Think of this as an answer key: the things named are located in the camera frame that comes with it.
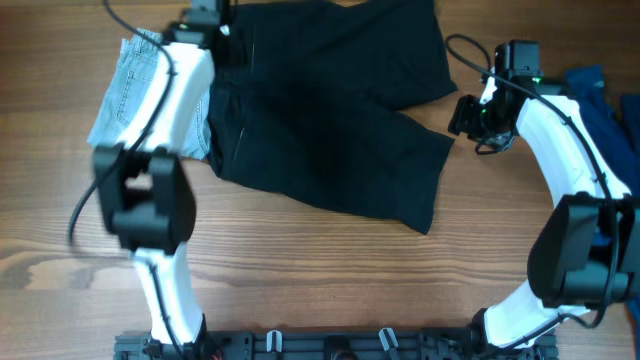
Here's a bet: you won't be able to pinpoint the black shorts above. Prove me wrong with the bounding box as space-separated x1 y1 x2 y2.
208 0 456 234

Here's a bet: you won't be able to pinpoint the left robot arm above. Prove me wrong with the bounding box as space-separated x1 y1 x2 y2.
93 1 230 359

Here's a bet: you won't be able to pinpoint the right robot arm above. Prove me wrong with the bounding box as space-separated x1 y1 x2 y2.
448 40 639 359

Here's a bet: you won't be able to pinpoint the blue garment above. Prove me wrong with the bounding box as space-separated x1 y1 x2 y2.
564 63 640 351

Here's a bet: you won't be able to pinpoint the folded light blue jeans shorts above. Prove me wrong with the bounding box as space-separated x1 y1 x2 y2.
87 35 211 160

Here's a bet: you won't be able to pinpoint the right black cable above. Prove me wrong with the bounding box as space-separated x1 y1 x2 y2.
444 33 621 351

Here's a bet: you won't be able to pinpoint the black cable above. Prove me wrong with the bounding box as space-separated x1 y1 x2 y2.
67 0 186 360
444 33 621 351

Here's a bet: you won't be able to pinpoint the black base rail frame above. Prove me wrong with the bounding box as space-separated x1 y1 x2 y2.
113 328 559 360

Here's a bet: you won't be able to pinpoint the left black cable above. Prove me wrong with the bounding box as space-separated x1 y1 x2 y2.
67 0 186 360

